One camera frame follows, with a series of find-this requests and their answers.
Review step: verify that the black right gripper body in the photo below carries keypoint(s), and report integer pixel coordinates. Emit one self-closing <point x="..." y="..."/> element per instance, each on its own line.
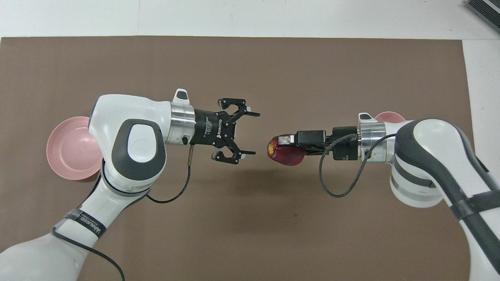
<point x="343" y="144"/>

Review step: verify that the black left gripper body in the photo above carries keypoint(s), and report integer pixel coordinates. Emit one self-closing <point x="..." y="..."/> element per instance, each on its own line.
<point x="215" y="130"/>

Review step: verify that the red apple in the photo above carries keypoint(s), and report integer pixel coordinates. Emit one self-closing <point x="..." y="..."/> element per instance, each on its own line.
<point x="287" y="156"/>

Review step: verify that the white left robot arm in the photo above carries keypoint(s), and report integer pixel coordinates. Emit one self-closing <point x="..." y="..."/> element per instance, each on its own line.
<point x="133" y="148"/>

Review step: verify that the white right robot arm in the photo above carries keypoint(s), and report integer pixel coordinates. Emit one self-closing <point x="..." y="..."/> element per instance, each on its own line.
<point x="429" y="152"/>

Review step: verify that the pink bowl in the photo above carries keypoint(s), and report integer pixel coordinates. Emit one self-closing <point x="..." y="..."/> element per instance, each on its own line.
<point x="390" y="117"/>

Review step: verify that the pink plate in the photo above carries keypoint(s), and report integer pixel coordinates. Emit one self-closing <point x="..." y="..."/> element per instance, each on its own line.
<point x="70" y="152"/>

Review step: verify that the brown table mat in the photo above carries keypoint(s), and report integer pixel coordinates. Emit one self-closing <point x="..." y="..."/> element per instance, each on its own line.
<point x="250" y="70"/>

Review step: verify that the grey ribbed device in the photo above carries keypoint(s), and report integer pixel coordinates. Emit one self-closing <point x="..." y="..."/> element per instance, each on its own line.
<point x="486" y="9"/>

